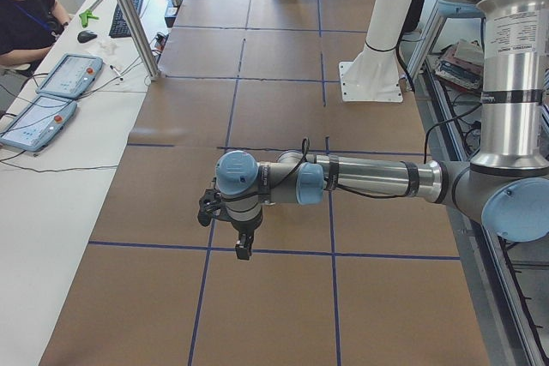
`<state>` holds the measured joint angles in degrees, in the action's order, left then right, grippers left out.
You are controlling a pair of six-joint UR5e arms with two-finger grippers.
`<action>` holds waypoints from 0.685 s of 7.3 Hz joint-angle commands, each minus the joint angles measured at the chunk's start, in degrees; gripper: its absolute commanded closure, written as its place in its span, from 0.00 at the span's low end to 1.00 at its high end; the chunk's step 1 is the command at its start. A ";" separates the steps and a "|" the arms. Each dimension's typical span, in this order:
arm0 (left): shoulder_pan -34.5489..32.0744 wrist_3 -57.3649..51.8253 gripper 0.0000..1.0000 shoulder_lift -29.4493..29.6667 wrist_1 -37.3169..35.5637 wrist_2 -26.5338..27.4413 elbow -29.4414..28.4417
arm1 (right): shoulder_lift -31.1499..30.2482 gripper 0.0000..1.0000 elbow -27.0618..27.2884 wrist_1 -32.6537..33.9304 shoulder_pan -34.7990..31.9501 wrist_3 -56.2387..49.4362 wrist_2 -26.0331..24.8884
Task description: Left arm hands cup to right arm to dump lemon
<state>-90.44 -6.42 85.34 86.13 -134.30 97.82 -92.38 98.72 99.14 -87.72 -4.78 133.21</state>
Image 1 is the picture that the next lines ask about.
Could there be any stack of books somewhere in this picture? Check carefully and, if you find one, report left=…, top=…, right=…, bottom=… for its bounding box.
left=435, top=39, right=484, bottom=90

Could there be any upper teach pendant tablet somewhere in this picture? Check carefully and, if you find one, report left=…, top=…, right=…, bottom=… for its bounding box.
left=36, top=53, right=104, bottom=99

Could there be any aluminium frame post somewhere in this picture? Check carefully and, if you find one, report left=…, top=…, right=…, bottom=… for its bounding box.
left=117, top=0, right=160, bottom=81

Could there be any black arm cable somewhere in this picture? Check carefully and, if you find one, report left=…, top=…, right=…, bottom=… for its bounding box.
left=256, top=117, right=481, bottom=201

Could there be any seated person dark shirt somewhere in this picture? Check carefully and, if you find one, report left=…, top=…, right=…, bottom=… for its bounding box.
left=1, top=0, right=72, bottom=71

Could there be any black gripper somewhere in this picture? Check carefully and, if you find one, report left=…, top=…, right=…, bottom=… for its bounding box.
left=232, top=211, right=262, bottom=260

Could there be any black keyboard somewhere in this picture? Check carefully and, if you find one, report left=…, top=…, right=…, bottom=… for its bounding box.
left=108, top=0, right=144, bottom=39

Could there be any black computer mouse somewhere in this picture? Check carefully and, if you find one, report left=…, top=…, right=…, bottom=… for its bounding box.
left=77, top=30, right=98, bottom=44

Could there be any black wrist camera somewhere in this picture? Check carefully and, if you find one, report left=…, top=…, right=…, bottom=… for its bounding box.
left=197, top=189, right=224, bottom=227

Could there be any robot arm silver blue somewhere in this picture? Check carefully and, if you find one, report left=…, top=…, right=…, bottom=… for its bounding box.
left=197, top=0, right=548, bottom=260

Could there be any teach pendant tablet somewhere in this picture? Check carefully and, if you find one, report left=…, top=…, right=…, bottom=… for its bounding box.
left=36, top=53, right=104, bottom=99
left=1, top=93, right=77, bottom=153

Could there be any lower teach pendant tablet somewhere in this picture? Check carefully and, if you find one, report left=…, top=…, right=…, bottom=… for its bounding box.
left=1, top=93, right=77, bottom=153

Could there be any white central pedestal column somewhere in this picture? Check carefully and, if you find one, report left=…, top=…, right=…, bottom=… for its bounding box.
left=339, top=0, right=413, bottom=103

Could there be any green plastic tool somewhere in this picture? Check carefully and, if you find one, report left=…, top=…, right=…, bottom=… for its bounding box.
left=79, top=9, right=99, bottom=28

